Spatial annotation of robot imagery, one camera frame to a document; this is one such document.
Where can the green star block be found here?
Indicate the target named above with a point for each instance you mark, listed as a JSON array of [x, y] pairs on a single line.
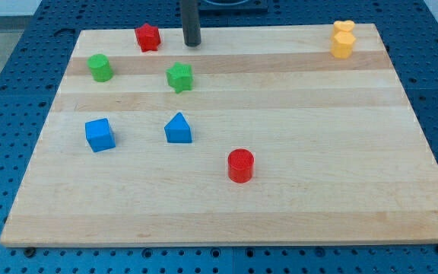
[[180, 77]]

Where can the yellow hexagon block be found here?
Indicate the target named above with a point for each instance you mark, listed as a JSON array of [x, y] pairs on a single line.
[[342, 45]]

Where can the wooden board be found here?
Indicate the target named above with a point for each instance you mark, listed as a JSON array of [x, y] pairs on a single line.
[[340, 158]]

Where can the blue cube block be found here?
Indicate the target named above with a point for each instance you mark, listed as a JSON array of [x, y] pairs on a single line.
[[99, 135]]

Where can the blue triangle block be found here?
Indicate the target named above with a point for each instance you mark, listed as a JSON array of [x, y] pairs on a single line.
[[178, 130]]

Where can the green cylinder block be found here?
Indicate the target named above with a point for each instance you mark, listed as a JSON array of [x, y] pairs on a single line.
[[100, 68]]

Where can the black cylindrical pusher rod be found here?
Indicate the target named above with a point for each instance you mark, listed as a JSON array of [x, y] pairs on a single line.
[[190, 22]]

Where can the red star block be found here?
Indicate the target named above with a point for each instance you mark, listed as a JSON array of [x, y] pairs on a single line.
[[148, 37]]

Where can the yellow heart block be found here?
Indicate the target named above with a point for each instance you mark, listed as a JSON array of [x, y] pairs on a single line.
[[343, 27]]

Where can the red cylinder block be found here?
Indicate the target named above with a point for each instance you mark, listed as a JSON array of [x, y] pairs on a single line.
[[240, 165]]

